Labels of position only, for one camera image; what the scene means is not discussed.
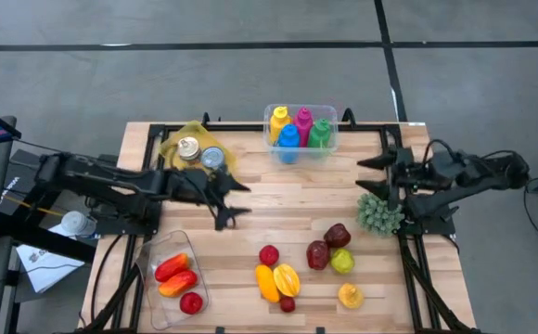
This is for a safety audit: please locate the silver tin can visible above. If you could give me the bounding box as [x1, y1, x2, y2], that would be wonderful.
[200, 146, 226, 171]

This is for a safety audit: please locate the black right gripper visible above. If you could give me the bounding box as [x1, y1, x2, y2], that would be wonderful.
[355, 146, 437, 210]

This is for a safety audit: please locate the black aluminium table frame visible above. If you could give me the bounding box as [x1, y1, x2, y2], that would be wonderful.
[78, 108, 479, 334]

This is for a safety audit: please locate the yellow orange mango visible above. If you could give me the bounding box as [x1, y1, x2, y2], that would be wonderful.
[255, 263, 281, 304]

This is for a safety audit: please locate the black case white lettering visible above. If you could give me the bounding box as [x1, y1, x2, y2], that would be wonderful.
[0, 150, 66, 219]

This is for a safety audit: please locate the pink squeeze bottle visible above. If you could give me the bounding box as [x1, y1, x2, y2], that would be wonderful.
[292, 107, 314, 148]

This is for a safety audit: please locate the yellow starfruit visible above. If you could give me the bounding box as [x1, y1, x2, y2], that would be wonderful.
[273, 263, 301, 298]

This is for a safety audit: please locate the red round fruit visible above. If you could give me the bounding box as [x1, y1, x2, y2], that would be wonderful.
[179, 291, 204, 315]
[258, 244, 280, 267]

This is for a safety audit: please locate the green succulent plant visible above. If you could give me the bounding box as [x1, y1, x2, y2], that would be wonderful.
[356, 192, 405, 238]

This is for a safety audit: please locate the yellow squeeze bottle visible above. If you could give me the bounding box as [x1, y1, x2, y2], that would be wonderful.
[269, 106, 293, 145]

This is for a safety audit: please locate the orange yellow fruit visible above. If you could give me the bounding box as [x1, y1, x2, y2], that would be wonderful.
[337, 283, 365, 310]

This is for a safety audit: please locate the yellow green fruit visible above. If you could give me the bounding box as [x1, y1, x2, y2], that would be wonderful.
[329, 248, 356, 275]

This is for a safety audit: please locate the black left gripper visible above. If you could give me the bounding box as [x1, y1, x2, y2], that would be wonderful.
[171, 167, 252, 231]

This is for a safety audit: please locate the green squeeze bottle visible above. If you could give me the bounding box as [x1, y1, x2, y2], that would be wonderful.
[307, 118, 333, 159]

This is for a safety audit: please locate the yellow translucent plastic bin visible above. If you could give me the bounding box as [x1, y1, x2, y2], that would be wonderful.
[159, 120, 237, 176]

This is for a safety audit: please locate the blue squeeze bottle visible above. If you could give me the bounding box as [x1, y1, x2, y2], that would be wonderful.
[276, 123, 301, 164]

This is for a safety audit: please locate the thick black cable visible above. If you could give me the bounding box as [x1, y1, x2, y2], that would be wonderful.
[90, 234, 126, 326]

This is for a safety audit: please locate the dark red pomegranate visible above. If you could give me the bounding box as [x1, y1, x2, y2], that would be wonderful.
[323, 223, 352, 249]
[306, 239, 331, 271]

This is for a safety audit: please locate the clear plastic bin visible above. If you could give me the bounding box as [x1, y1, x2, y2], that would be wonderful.
[134, 230, 211, 331]
[263, 103, 339, 164]

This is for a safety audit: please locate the red chili pepper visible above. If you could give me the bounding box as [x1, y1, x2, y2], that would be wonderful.
[154, 252, 190, 283]

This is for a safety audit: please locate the clear water bottle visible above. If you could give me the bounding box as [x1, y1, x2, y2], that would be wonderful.
[60, 211, 98, 238]

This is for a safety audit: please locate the black side desk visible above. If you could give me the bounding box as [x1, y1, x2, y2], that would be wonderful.
[0, 211, 97, 263]

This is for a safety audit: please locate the yellow rod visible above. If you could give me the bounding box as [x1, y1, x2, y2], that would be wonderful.
[0, 193, 65, 218]

